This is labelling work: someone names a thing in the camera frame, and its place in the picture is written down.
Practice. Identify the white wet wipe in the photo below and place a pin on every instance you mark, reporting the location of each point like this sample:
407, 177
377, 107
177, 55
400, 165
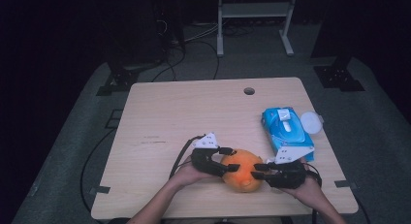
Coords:
270, 160

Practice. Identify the black floor frame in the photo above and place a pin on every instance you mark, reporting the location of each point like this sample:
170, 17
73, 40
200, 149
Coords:
113, 119

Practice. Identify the blue wet wipes packet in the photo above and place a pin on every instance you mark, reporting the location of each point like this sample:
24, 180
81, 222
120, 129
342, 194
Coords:
287, 133

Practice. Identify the person's left hand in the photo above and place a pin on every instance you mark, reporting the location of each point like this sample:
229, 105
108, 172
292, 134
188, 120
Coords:
189, 175

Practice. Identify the orange plush toy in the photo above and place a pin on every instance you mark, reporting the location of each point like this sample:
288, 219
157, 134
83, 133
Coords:
242, 182

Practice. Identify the person's right hand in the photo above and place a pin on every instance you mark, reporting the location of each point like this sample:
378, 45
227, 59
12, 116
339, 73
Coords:
310, 188

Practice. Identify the white metal table frame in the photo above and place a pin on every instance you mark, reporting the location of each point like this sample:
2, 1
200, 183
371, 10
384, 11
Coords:
255, 9

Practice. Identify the black stand base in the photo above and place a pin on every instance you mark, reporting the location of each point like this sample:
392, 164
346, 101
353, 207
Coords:
339, 77
118, 81

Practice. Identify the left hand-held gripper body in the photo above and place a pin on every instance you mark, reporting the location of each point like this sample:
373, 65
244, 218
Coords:
203, 162

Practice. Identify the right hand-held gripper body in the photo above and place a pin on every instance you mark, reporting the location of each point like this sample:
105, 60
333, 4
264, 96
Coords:
287, 175

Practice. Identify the grey floor tape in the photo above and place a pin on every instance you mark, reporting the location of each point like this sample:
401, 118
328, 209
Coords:
99, 189
345, 184

